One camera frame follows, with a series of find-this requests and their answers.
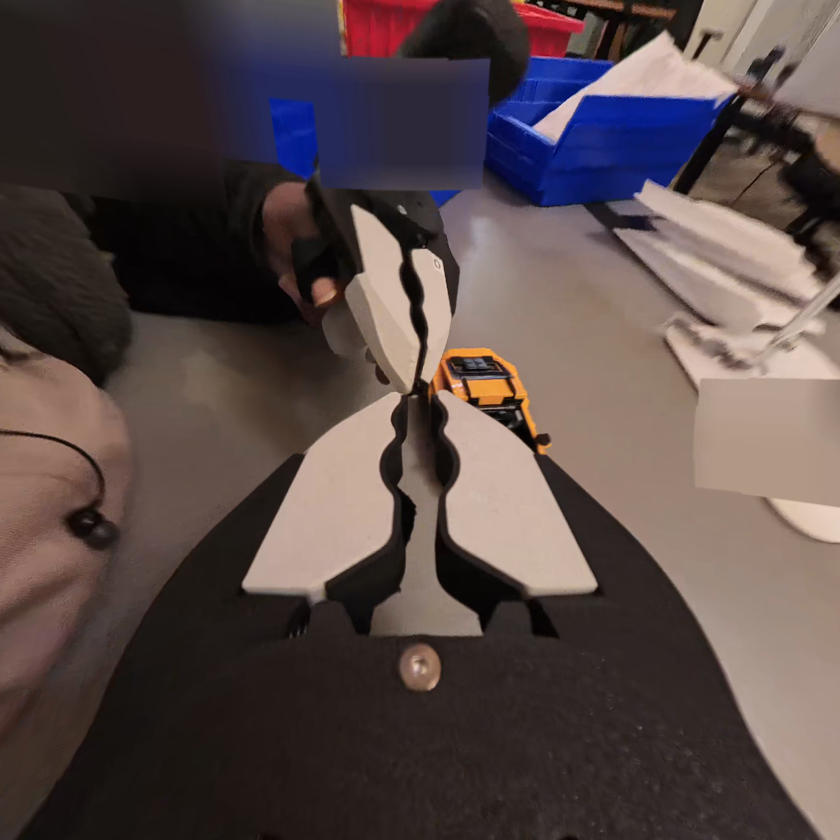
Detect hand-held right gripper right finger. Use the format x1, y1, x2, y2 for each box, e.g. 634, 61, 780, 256
430, 389, 599, 598

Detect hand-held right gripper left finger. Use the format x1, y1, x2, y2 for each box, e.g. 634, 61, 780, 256
241, 391, 411, 603

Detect person's left hand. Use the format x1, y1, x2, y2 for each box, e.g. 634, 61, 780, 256
262, 182, 347, 324

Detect pile of white paper bags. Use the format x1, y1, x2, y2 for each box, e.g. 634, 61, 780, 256
610, 180, 824, 329

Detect person's left forearm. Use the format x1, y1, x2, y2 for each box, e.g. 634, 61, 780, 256
85, 161, 309, 326

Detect orange lego car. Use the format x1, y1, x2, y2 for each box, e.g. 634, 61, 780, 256
428, 348, 552, 457

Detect red plastic bin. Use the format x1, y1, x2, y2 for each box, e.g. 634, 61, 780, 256
341, 0, 585, 59

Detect crumpled white paper bags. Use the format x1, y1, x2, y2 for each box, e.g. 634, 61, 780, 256
535, 29, 739, 142

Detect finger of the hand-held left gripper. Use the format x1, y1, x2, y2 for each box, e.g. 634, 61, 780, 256
344, 203, 429, 395
409, 248, 454, 395

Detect white book stand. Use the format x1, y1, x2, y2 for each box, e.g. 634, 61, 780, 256
663, 269, 840, 546

